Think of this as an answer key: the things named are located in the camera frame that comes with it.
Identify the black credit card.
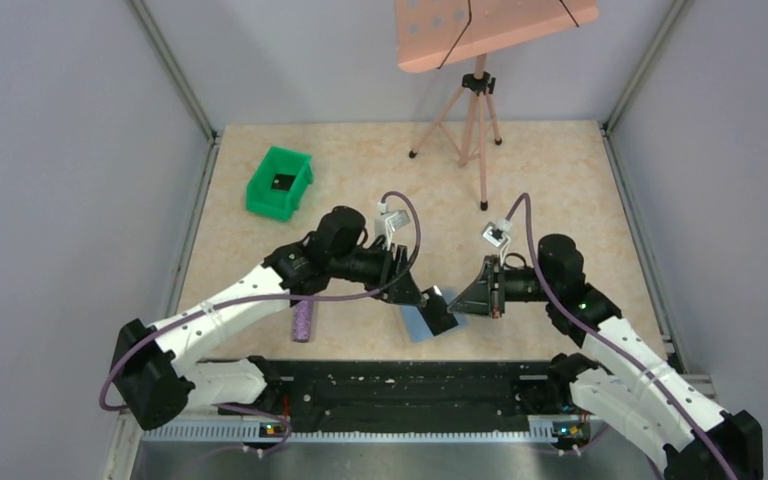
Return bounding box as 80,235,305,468
419,286,460,337

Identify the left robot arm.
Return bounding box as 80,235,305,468
99,201,425,431

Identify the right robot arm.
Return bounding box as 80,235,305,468
448,224,764,479

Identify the purple glitter microphone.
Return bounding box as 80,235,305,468
291,300,316,343

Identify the black object in bin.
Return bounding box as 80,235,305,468
271,173,297,191

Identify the green plastic bin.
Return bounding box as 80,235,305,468
245,146,313,222

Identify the pink music stand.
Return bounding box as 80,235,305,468
394,0,600,211

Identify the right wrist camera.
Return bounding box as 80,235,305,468
481,218,512,258

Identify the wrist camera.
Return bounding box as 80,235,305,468
373,202,411,250
481,218,512,258

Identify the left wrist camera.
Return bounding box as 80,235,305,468
373,202,411,250

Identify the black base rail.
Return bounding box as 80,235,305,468
250,356,592,435

